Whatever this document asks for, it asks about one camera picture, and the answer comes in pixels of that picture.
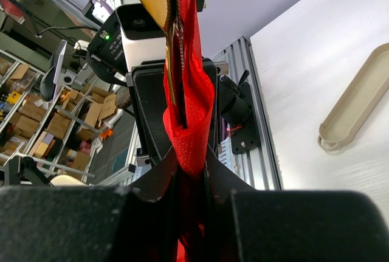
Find aluminium mounting rail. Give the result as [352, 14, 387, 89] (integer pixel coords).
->
[101, 37, 283, 190]

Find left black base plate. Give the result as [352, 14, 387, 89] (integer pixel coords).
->
[218, 70, 260, 155]

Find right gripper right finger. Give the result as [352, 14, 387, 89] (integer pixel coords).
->
[204, 149, 388, 261]

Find cardboard boxes on shelves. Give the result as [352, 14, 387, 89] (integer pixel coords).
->
[0, 55, 119, 181]

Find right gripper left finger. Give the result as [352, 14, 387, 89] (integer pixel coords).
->
[1, 150, 178, 261]

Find red paper napkin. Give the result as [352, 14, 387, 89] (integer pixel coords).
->
[163, 0, 215, 261]

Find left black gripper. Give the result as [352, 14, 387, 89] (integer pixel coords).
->
[129, 58, 219, 167]

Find grey desk monitor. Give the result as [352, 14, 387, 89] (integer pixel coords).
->
[40, 40, 67, 102]

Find steak knife patterned handle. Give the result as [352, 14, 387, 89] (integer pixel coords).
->
[176, 0, 187, 129]

